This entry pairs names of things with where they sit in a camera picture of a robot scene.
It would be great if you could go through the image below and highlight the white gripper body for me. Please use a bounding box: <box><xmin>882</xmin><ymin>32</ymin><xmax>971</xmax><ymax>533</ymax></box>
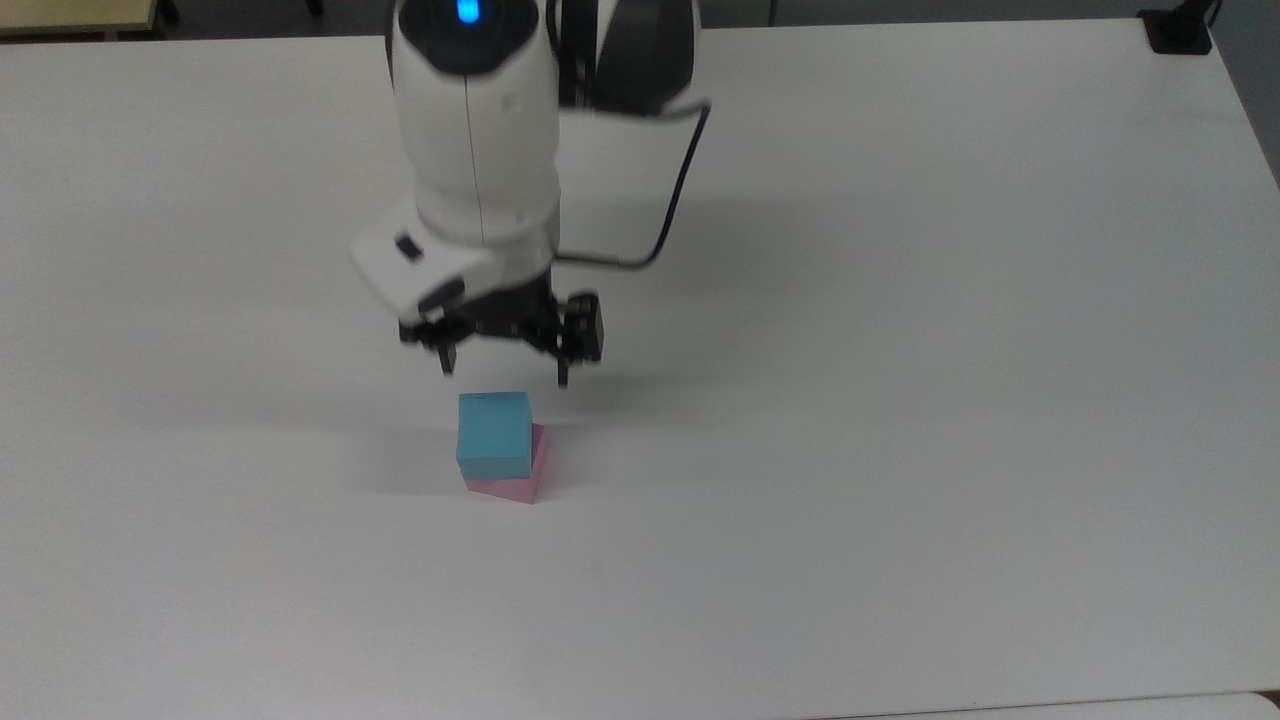
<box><xmin>351</xmin><ymin>205</ymin><xmax>559</xmax><ymax>341</ymax></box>

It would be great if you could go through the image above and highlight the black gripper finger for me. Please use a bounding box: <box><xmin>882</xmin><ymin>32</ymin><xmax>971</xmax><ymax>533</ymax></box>
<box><xmin>399</xmin><ymin>314</ymin><xmax>464</xmax><ymax>377</ymax></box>
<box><xmin>540</xmin><ymin>292</ymin><xmax>607</xmax><ymax>389</ymax></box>

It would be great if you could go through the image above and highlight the blue cube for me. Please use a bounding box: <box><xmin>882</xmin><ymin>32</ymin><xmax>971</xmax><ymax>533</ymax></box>
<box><xmin>456</xmin><ymin>391</ymin><xmax>533</xmax><ymax>481</ymax></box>

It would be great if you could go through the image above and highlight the pink cube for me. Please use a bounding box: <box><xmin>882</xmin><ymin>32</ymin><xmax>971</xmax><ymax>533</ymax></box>
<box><xmin>463</xmin><ymin>423</ymin><xmax>552</xmax><ymax>505</ymax></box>

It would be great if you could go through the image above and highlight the beige wooden desk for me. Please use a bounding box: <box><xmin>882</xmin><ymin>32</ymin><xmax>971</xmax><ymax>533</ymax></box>
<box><xmin>0</xmin><ymin>0</ymin><xmax>167</xmax><ymax>40</ymax></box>

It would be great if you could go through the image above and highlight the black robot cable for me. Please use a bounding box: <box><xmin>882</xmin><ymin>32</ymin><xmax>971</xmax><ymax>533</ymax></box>
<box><xmin>555</xmin><ymin>97</ymin><xmax>714</xmax><ymax>272</ymax></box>

